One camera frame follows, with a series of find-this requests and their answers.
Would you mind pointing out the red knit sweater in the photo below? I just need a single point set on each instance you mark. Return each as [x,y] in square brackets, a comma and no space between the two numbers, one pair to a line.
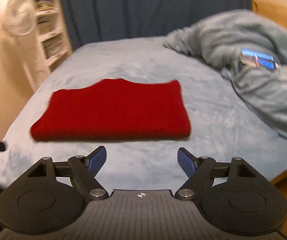
[115,109]

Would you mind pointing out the white shelf unit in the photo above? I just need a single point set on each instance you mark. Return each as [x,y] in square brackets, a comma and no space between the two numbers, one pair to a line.
[51,33]

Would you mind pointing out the white standing fan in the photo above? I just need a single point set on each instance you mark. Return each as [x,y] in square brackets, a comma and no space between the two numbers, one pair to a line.
[19,21]

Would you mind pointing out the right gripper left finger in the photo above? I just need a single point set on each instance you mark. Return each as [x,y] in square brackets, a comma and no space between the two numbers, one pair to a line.
[82,170]

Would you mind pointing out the light blue fleece bed cover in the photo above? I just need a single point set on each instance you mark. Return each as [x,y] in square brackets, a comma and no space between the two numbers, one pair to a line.
[222,127]

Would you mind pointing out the dark blue curtain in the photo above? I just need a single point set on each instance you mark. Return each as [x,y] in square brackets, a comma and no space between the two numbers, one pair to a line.
[90,21]

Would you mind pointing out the grey-blue crumpled blanket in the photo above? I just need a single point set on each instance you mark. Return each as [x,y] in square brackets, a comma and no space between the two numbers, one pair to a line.
[218,40]

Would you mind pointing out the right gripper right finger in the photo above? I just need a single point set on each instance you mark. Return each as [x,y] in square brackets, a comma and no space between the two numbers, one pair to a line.
[201,173]

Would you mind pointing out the smartphone with lit screen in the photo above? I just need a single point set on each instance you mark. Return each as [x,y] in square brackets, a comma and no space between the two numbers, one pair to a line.
[257,59]

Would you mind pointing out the wooden bed headboard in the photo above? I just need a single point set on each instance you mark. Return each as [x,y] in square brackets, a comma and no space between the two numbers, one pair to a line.
[274,12]

